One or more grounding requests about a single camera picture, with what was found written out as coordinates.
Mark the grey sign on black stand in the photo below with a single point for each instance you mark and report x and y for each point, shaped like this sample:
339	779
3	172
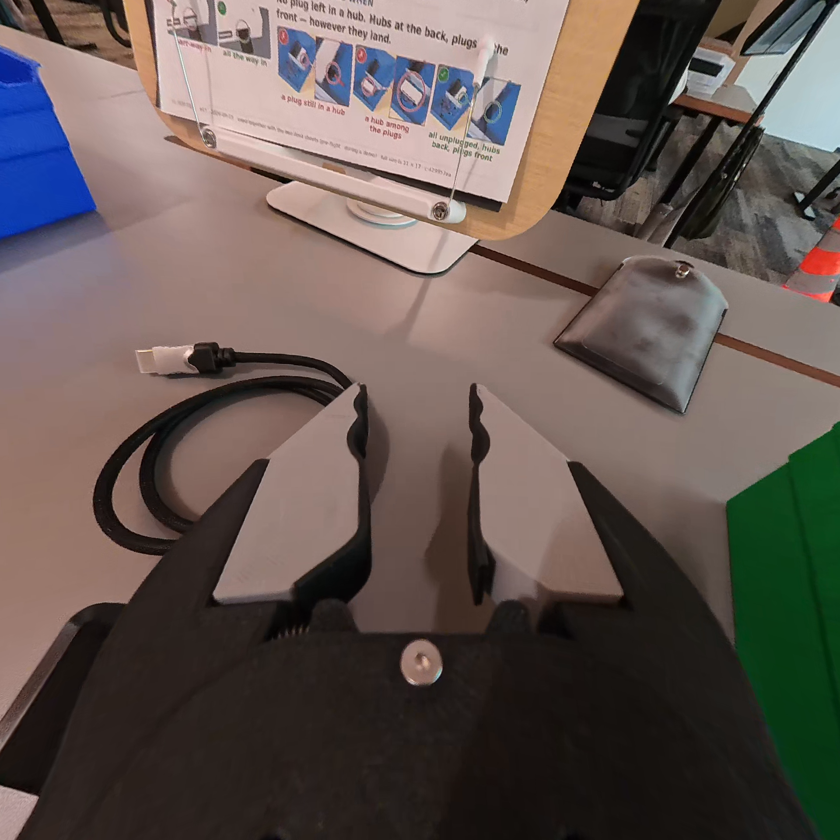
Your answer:
784	26

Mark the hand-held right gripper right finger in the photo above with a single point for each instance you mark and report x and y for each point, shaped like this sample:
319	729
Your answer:
544	525

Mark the white stand base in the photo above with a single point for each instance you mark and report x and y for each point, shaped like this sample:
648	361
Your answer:
407	249

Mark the green storage bin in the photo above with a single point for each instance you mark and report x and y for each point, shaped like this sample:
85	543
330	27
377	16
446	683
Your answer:
794	623

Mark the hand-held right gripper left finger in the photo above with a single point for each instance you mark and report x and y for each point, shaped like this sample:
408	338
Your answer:
295	525

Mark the orange traffic cone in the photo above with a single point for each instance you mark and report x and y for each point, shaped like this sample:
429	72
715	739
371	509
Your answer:
820	269

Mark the black chair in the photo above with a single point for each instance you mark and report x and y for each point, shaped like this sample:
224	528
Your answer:
643	98

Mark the wooden top desk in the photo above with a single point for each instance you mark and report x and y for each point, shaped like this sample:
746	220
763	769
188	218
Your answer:
722	105

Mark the blue storage bin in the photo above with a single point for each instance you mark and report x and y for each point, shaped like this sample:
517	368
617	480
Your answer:
33	164

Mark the wooden stand board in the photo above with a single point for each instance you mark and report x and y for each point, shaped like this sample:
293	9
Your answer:
577	131

